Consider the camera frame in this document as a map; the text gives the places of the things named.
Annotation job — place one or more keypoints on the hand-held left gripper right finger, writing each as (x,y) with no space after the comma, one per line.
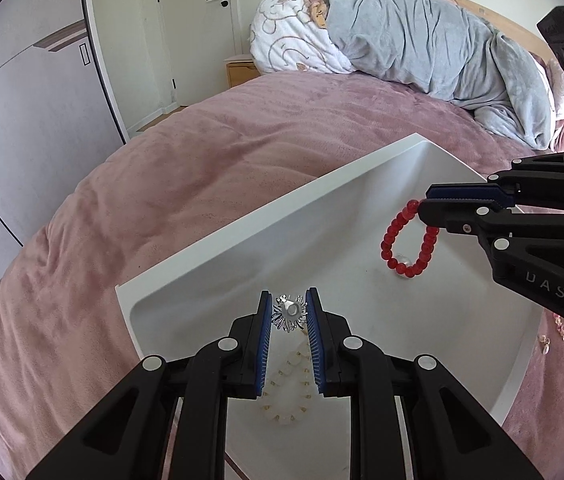
(314,345)

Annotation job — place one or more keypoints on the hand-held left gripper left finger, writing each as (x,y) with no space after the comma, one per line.
(262,345)

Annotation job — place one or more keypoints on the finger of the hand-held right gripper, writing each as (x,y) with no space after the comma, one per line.
(454,192)
(449,212)

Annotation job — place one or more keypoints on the silver rhinestone brooch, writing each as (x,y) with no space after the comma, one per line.
(290,312)

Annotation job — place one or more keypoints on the white tray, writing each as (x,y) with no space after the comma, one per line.
(337,240)

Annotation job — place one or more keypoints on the grey blanket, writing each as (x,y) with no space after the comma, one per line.
(412,45)

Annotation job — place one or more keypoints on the small pearl earring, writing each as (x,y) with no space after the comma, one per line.
(544,342)

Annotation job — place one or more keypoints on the pink bed blanket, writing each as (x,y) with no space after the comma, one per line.
(187,160)

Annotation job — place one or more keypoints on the white printed quilt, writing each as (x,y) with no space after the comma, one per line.
(287,30)

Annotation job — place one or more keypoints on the wooden nightstand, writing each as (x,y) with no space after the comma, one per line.
(239,72)

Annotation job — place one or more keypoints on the white door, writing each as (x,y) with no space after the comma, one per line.
(192,35)

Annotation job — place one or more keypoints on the grey wardrobe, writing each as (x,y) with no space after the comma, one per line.
(27,110)

